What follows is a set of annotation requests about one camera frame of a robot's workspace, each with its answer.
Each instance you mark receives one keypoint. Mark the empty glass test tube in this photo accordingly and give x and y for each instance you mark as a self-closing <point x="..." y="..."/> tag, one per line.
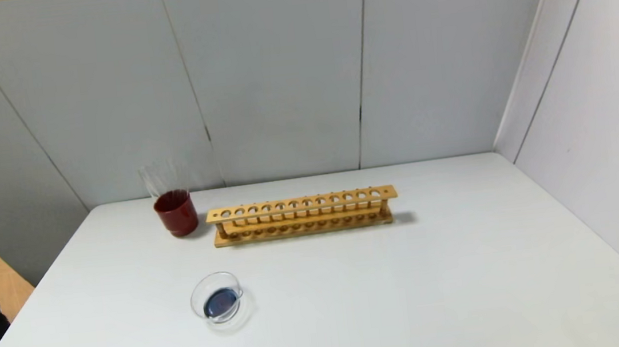
<point x="163" y="177"/>
<point x="150" y="181"/>

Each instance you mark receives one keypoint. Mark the clear glass beaker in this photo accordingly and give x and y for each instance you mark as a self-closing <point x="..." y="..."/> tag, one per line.
<point x="221" y="303"/>

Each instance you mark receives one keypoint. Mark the wooden test tube rack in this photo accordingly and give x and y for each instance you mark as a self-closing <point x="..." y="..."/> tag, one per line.
<point x="301" y="203"/>

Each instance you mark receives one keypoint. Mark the red plastic cup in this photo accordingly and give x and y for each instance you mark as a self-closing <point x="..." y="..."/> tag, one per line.
<point x="177" y="216"/>

